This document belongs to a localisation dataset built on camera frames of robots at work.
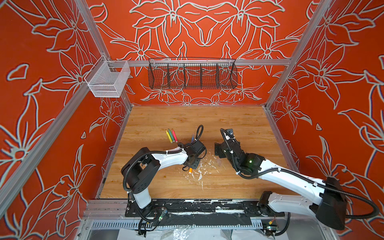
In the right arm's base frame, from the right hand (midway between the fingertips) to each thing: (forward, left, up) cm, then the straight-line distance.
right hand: (219, 142), depth 79 cm
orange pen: (-9, +16, -15) cm, 24 cm away
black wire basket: (+45, +14, +13) cm, 49 cm away
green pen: (+14, +29, -16) cm, 36 cm away
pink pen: (+15, +27, -16) cm, 34 cm away
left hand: (-3, +14, -16) cm, 22 cm away
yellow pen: (+15, +31, -15) cm, 38 cm away
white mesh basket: (+39, +68, +15) cm, 80 cm away
